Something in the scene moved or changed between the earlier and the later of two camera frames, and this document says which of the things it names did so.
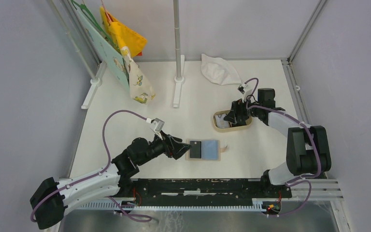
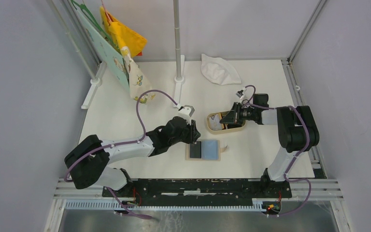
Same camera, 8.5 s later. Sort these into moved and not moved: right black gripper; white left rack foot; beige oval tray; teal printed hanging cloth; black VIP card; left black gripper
Moved: beige oval tray; left black gripper
Not moved: right black gripper; white left rack foot; black VIP card; teal printed hanging cloth
